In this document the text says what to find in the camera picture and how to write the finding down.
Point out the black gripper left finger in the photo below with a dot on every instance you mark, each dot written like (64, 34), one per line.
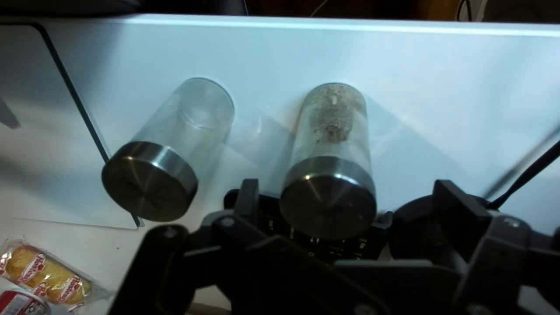
(194, 256)

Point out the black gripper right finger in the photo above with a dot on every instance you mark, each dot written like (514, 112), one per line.
(502, 256)

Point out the clear shaker bottle with seasoning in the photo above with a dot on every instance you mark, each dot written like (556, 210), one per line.
(330, 186)

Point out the empty clear shaker bottle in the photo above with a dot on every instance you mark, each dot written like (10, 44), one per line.
(155, 175)

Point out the wrapped yellow snack cakes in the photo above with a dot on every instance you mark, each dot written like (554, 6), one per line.
(47, 273)

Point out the red snack package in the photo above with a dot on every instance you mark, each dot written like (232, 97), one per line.
(19, 303)

